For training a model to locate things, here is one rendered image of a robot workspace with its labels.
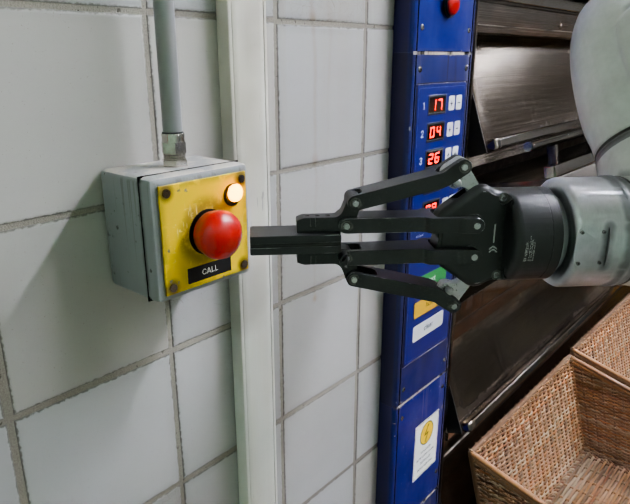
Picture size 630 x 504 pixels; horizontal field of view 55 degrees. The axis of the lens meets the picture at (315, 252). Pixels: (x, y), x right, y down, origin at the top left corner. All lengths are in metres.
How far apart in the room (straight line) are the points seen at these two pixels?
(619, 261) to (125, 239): 0.38
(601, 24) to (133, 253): 0.45
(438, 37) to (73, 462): 0.64
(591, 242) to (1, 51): 0.44
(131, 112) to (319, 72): 0.24
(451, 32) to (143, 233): 0.54
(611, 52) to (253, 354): 0.45
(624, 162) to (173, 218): 0.37
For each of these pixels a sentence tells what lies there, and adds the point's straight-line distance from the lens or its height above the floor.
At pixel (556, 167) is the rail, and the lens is 0.97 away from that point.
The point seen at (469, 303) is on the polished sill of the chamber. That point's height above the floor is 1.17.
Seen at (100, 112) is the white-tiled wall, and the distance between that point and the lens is 0.52.
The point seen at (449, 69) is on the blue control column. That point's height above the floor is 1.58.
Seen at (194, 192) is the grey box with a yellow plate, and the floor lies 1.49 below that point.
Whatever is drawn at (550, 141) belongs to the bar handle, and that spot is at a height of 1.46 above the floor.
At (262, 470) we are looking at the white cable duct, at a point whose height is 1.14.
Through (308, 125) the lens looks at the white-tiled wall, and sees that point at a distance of 0.68.
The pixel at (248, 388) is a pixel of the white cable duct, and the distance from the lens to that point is 0.67.
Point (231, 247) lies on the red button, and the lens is 0.48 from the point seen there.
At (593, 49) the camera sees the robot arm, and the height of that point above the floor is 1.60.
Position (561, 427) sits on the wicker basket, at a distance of 1.69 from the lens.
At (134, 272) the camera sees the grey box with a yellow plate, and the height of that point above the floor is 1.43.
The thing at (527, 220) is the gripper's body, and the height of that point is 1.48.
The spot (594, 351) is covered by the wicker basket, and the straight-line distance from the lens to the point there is 1.91.
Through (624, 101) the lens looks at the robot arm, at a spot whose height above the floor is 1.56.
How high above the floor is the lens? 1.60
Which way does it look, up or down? 18 degrees down
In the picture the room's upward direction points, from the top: straight up
